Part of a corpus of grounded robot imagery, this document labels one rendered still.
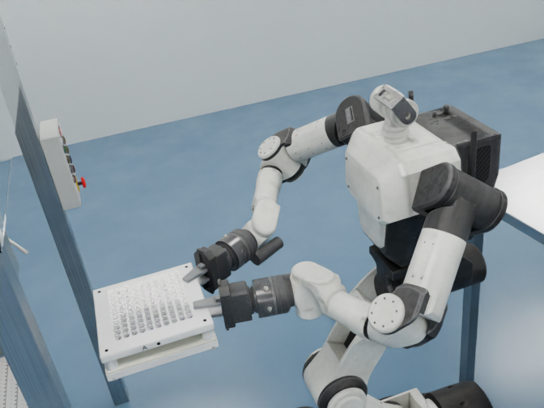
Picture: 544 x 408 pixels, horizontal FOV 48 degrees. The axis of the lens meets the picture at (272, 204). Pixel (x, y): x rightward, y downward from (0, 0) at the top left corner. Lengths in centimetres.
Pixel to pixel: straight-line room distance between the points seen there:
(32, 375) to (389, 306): 68
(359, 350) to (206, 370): 117
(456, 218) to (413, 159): 18
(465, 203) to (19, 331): 86
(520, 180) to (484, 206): 81
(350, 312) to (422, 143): 41
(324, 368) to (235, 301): 44
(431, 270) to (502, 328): 164
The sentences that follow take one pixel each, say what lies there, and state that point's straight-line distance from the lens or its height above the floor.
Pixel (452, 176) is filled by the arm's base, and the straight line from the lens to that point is 124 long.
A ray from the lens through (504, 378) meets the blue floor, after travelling 264.
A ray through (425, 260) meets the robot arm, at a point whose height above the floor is 117.
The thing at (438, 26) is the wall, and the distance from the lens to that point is 570.
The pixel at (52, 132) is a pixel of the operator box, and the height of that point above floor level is 118.
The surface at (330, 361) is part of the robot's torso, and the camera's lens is 172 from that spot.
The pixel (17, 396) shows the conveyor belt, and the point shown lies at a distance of 155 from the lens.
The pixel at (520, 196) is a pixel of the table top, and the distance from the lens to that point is 200.
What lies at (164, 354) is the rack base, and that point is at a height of 98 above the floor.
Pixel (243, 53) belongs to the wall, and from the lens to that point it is 508.
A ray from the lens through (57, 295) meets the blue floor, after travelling 342.
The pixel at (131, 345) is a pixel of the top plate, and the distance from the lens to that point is 136.
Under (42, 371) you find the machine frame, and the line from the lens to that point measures 126.
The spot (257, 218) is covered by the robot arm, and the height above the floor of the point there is 107.
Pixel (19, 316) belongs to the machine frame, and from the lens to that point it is 118.
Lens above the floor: 191
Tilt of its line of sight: 31 degrees down
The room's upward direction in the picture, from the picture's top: 8 degrees counter-clockwise
